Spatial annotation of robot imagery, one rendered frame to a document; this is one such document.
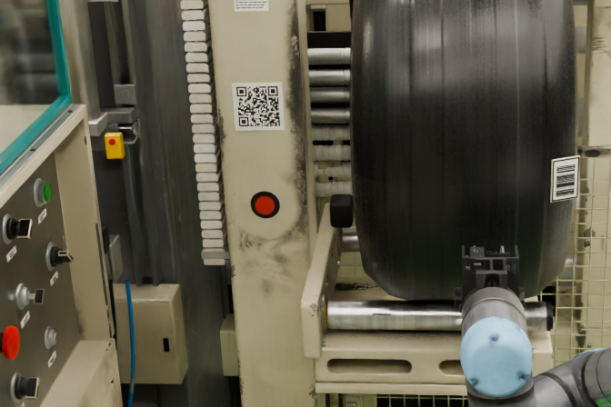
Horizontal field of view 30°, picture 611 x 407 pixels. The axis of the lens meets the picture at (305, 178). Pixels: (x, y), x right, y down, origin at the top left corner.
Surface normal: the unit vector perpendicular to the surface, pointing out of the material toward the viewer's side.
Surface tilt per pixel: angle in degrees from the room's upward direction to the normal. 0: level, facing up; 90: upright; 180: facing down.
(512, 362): 83
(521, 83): 64
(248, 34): 90
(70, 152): 90
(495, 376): 83
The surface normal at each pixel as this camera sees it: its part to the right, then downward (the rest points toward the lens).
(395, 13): -0.37, -0.38
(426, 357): -0.11, 0.37
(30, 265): 0.99, 0.00
